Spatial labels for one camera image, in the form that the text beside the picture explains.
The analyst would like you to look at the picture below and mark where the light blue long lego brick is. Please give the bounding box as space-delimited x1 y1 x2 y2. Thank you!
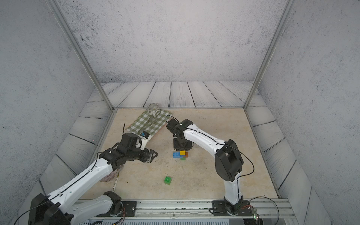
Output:
172 152 182 158

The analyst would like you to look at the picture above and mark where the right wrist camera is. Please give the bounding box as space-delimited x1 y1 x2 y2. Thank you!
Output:
166 119 194 137

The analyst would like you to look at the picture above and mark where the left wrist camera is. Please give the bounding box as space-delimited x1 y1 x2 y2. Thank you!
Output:
120 123 142 150

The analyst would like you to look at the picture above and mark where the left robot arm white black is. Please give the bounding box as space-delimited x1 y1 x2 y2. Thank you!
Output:
28 132 158 225

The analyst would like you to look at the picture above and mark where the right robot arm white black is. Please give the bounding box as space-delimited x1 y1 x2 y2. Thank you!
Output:
166 119 244 210

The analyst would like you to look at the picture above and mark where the green checkered cloth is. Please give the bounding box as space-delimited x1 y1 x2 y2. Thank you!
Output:
127 110 172 137

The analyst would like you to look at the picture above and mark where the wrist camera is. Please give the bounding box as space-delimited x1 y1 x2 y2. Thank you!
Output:
166 119 194 137
120 123 142 150

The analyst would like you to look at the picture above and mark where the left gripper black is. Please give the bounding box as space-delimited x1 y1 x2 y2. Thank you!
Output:
126 145 159 162

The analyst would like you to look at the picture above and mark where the right aluminium frame post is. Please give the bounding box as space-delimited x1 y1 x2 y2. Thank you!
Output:
243 0 295 111

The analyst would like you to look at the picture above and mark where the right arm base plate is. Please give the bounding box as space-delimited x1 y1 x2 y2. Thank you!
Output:
209 200 254 217

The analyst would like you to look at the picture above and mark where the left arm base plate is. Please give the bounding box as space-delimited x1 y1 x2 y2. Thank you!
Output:
97 201 137 217

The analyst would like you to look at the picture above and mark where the pink glass bowl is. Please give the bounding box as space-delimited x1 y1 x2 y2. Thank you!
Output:
100 169 118 183

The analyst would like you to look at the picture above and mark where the aluminium front rail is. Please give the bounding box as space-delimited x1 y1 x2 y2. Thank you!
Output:
86 196 298 225

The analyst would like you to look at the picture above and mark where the left aluminium frame post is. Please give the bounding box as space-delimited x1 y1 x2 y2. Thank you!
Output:
46 0 115 112

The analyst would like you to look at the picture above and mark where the aluminium frame post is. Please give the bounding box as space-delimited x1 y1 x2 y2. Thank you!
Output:
46 0 115 112
243 0 295 111

